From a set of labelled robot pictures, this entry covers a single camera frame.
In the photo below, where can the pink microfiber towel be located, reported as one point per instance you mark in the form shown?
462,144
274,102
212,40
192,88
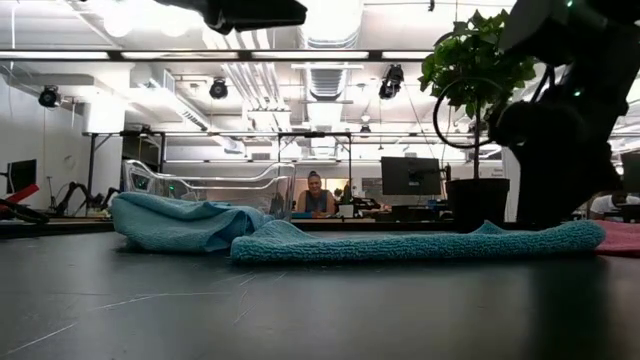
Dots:
622,240

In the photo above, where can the black plant pot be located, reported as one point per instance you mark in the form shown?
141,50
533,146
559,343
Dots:
477,202

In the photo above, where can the light blue microfiber towel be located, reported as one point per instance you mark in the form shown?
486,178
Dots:
170,220

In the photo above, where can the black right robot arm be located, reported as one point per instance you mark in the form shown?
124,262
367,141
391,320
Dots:
600,25

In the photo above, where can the black computer monitor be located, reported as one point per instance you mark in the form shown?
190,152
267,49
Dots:
22,176
410,175
631,172

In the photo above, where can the red bar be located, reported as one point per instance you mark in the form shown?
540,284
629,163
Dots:
20,194

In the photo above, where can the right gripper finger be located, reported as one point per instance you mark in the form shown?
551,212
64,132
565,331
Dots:
542,195
597,195

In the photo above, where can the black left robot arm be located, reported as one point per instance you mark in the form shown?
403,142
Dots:
240,12

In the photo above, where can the green leafy plant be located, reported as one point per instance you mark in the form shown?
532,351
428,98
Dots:
470,55

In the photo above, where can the turquoise microfiber towel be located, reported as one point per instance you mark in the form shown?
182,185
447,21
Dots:
400,245

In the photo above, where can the person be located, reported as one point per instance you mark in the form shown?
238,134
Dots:
607,205
316,197

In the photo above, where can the black ceiling spotlight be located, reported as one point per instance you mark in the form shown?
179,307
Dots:
218,90
391,82
49,97

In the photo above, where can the black background robot arm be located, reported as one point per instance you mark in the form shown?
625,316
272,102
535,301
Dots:
75,192

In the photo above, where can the clear plastic bin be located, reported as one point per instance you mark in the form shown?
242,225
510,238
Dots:
235,190

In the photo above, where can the black background rig frame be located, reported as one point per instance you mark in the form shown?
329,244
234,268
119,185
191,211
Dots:
315,134

